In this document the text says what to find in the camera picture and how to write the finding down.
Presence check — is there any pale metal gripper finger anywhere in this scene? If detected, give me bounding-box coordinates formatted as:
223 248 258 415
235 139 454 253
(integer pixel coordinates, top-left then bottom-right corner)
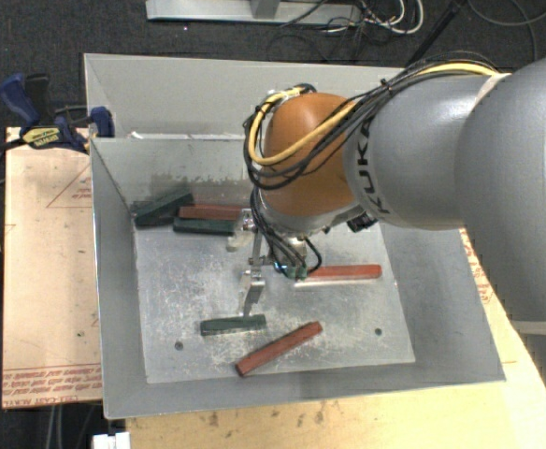
239 268 267 319
226 209 257 253

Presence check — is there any red-brown flat block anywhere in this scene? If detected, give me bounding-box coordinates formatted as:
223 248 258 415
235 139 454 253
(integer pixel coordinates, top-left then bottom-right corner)
306 263 383 282
178 203 244 222
234 321 324 378

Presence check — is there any dark green flat block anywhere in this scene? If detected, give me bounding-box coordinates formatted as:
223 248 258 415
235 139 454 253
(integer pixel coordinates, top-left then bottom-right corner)
172 217 239 238
199 313 268 337
130 192 195 228

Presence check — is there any grey metal bin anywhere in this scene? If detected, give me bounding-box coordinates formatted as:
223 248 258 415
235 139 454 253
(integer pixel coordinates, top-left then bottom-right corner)
83 52 507 421

